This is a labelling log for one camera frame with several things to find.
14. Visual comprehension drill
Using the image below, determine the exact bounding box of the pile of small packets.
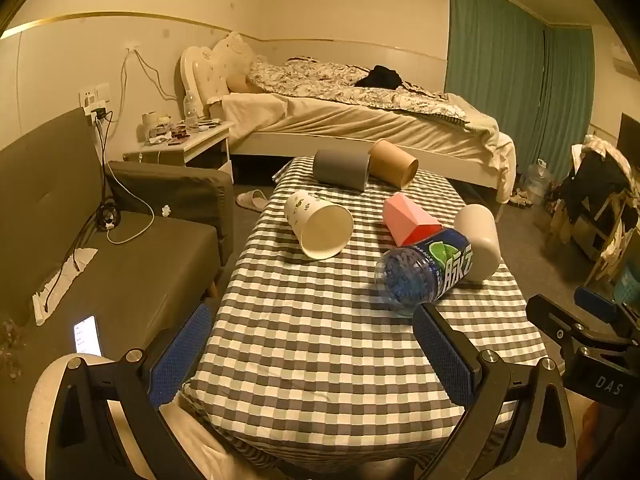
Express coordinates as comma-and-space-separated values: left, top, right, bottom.
148, 116, 222, 147

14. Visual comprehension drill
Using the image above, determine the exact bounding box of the smartphone with lit screen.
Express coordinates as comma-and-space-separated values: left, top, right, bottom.
73, 315, 103, 357

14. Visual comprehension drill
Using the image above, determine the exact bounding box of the white air conditioner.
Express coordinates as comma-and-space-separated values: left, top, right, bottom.
611, 42, 640, 81

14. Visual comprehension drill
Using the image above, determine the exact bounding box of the grey white checkered tablecloth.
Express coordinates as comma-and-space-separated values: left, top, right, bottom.
182, 156, 548, 466

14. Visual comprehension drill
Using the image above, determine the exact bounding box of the bed with beige sheet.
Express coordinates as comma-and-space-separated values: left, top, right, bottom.
180, 32, 516, 204

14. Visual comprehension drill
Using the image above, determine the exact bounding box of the white charging cable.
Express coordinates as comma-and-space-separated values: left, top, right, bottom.
104, 160, 156, 246

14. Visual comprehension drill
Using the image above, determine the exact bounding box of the grey cup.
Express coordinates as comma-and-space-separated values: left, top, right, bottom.
313, 149, 371, 192

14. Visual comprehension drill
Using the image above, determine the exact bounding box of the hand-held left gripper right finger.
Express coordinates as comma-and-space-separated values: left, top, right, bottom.
412, 302, 587, 480

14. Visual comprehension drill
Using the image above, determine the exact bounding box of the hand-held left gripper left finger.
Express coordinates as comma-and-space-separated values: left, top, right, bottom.
46, 302, 216, 480

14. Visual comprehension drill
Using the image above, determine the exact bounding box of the green curtain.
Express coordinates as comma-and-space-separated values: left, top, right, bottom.
444, 0, 597, 134

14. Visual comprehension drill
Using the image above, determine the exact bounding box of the blue basket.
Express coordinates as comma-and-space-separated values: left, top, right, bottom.
613, 262, 640, 307

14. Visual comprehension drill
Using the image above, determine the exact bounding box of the white cup with green print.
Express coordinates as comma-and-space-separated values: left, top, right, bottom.
284, 191, 354, 261

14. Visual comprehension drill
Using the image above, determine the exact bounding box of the dark grey sofa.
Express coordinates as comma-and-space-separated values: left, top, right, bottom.
0, 106, 235, 378

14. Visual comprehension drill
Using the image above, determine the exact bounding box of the brown paper cup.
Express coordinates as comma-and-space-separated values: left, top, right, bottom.
368, 139, 419, 189

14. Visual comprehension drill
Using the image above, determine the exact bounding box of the white frilled pillow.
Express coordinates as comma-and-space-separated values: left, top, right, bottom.
210, 31, 256, 93

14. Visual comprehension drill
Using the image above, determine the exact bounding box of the pink faceted cup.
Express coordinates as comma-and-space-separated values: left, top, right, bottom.
383, 192, 443, 247

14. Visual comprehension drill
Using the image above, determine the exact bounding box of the dark screen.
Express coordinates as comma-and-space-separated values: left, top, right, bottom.
617, 112, 640, 162

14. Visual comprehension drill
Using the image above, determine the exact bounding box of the large clear water jug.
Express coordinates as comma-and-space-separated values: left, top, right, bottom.
525, 159, 554, 202

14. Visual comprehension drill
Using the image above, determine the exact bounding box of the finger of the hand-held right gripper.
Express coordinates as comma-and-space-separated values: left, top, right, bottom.
574, 286, 640, 336
526, 293, 640, 350

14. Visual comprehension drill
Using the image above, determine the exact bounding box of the white nightstand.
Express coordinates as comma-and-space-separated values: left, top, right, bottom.
123, 121, 235, 184

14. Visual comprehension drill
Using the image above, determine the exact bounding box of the wooden chair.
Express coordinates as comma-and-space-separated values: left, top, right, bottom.
546, 182, 633, 286

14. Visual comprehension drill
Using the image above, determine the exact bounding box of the thin wall cable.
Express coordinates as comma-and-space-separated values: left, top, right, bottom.
121, 42, 182, 106

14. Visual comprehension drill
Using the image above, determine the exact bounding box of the white paper sheet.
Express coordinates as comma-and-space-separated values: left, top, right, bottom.
32, 247, 99, 327

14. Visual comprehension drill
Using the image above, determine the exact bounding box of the plain white cup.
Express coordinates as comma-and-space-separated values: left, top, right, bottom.
454, 204, 501, 282

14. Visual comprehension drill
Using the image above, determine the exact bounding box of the pink slipper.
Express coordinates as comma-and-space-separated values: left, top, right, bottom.
236, 189, 271, 211

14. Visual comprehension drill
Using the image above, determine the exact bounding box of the white wall socket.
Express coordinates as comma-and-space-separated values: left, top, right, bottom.
78, 82, 111, 112

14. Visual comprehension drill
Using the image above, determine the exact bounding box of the pile of clothes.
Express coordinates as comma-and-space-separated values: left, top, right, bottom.
559, 134, 635, 228

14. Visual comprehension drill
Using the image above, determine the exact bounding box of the plastic bottle with blue label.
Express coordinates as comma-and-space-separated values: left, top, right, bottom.
374, 228, 474, 317

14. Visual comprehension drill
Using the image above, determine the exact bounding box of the black cable bundle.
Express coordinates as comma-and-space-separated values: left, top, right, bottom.
92, 107, 123, 232

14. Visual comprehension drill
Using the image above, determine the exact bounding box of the patterned blanket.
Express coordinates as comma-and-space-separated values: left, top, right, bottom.
247, 56, 471, 125

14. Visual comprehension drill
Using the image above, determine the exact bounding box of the black garment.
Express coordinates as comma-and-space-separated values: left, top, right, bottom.
355, 65, 404, 89

